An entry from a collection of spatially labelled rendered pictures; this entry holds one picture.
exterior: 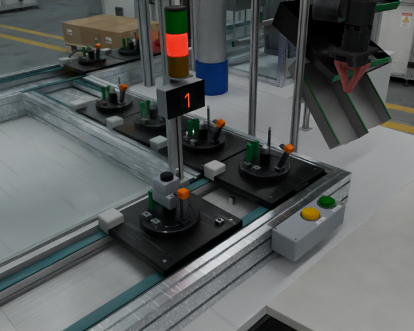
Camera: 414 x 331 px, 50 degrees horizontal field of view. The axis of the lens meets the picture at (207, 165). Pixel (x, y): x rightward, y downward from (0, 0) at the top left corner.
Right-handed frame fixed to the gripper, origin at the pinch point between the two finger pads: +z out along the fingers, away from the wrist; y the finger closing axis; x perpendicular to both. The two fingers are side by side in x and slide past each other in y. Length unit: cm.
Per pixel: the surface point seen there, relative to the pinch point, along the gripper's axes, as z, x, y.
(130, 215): 28, -27, 44
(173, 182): 16.4, -17.0, 38.6
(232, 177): 27.5, -21.8, 13.8
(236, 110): 39, -73, -44
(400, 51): 89, -146, -381
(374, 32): 23, -72, -159
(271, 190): 27.2, -10.0, 11.9
